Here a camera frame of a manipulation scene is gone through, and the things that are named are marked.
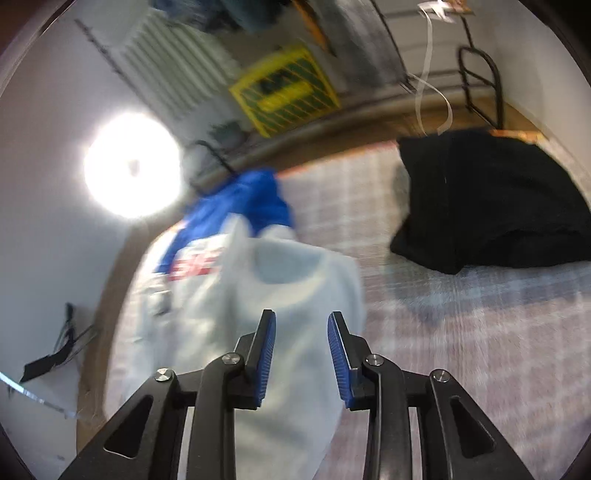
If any yellow green storage box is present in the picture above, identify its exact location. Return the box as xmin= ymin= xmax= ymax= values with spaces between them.
xmin=229 ymin=43 xmax=341 ymax=138

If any white clip desk lamp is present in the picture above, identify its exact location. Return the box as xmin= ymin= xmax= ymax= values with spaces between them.
xmin=411 ymin=1 xmax=461 ymax=137

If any folded black garment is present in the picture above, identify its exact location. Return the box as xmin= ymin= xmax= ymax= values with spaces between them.
xmin=390 ymin=129 xmax=590 ymax=275

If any white and blue jacket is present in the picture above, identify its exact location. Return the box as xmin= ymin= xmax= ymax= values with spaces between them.
xmin=103 ymin=171 xmax=366 ymax=479

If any plaid bed blanket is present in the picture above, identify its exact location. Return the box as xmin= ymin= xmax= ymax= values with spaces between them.
xmin=280 ymin=142 xmax=590 ymax=479

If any ring light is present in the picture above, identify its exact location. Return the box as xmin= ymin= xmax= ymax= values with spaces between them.
xmin=82 ymin=111 xmax=182 ymax=220

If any green striped white cloth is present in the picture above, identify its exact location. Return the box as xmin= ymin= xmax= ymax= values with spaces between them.
xmin=122 ymin=12 xmax=240 ymax=119

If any black bed rail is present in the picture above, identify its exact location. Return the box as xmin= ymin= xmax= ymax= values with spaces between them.
xmin=457 ymin=45 xmax=505 ymax=130

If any black metal clothes rack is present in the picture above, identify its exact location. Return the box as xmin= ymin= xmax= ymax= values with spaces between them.
xmin=184 ymin=0 xmax=505 ymax=195

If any hanging grey plaid coat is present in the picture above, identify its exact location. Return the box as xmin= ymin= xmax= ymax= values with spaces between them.
xmin=315 ymin=0 xmax=409 ymax=89

